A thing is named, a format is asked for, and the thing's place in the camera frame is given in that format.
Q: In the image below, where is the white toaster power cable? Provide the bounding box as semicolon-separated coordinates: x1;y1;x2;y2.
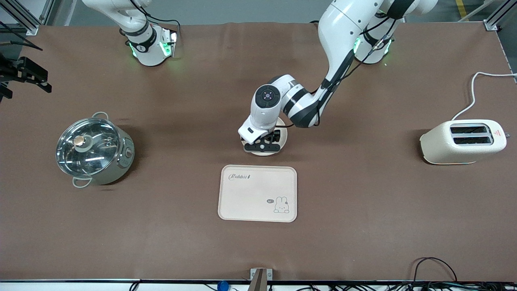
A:
451;72;517;122

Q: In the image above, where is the cream two-slot toaster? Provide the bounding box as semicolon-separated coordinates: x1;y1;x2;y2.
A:
419;119;511;165

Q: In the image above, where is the silver electric cooking pot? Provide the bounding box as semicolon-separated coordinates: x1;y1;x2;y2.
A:
56;112;136;189

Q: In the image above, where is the black looped cable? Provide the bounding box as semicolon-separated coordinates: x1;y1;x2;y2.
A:
412;256;459;284

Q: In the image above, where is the grey metal bracket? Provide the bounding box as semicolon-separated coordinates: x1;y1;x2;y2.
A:
249;268;273;291

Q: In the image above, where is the glass pot lid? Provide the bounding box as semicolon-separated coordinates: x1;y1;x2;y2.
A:
56;118;122;176

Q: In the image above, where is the black cable bundle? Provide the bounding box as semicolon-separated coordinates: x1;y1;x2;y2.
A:
283;281;517;291

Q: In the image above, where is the cream round plate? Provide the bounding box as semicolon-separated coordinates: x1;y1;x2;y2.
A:
241;116;288;157

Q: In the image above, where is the cream rabbit print tray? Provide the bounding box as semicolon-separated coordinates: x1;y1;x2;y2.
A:
218;164;298;223

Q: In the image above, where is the black right arm base cable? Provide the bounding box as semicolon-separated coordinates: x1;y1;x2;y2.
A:
128;0;181;32

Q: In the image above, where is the aluminium frame profile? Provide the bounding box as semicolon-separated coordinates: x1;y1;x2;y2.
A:
0;0;56;36
458;0;517;32

